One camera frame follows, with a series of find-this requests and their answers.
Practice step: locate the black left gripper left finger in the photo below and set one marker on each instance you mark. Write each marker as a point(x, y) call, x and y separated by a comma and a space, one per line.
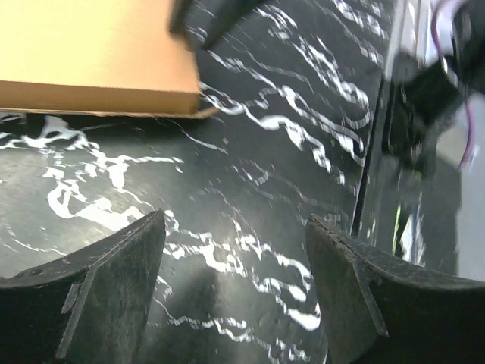
point(90, 306)

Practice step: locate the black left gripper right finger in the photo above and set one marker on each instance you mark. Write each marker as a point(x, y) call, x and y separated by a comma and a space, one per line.
point(376, 308)

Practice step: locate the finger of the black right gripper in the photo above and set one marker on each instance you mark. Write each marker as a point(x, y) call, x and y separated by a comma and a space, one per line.
point(178, 15)
point(228, 14)

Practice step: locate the brown cardboard paper box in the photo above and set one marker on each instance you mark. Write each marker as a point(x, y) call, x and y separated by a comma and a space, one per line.
point(101, 58)

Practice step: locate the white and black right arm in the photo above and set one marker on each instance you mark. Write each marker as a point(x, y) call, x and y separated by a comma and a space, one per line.
point(438, 89)

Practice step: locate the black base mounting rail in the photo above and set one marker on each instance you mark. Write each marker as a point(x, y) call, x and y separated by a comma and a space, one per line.
point(407, 213)

